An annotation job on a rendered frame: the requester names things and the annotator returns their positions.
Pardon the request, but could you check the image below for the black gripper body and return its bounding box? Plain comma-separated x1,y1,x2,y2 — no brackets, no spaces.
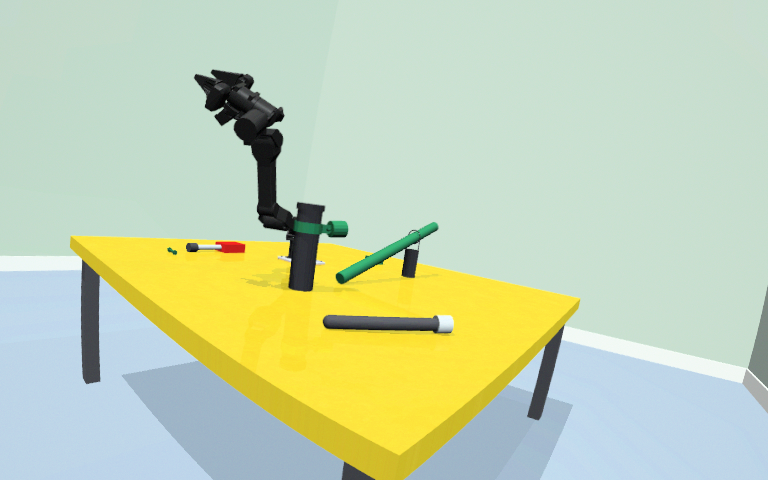
205,74,261,116

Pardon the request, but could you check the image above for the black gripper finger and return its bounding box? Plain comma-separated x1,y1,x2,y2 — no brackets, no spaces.
210,69,244,88
194,74,222,102

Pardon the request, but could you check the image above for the green long rail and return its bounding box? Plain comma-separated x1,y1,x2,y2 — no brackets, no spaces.
335,222,439,285

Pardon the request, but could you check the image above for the black rod with silver end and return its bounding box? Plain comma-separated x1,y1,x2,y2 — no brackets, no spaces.
322,314,454,334

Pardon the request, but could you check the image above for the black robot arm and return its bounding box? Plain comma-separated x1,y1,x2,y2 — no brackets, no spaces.
214,98,297,259

